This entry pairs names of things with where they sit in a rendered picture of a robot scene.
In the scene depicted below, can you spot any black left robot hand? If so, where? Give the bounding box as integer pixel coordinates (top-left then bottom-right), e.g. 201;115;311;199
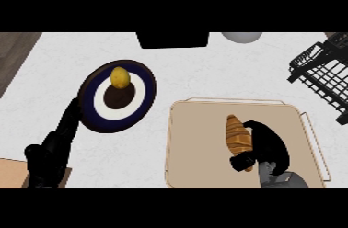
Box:
24;97;84;189

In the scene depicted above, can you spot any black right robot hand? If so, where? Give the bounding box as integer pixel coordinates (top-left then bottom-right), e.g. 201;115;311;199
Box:
228;120;290;177

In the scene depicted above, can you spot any brown croissant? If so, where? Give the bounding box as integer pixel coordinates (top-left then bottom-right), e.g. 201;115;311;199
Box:
224;114;256;173

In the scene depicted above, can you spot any beige tray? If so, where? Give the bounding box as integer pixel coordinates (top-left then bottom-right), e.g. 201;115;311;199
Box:
163;97;333;189

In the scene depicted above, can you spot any tan wooden board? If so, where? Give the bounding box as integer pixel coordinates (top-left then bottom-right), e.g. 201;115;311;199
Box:
0;157;74;189

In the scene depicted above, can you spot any blue and white plate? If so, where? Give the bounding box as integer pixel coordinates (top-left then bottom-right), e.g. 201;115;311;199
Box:
76;59;157;134

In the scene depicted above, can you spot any yellow lemon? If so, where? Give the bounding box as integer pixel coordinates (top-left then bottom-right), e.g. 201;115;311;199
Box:
110;66;132;90

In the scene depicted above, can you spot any dark wooden panel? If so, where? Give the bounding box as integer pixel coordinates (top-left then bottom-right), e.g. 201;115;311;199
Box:
0;32;43;99

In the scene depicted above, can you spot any grey round object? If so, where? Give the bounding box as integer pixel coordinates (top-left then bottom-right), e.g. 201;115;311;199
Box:
221;32;264;44

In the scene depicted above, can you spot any black box appliance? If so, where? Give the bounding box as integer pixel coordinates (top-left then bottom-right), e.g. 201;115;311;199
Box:
135;32;210;50

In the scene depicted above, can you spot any black wire tiered basket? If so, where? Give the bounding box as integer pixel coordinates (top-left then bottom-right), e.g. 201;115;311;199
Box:
287;32;348;126

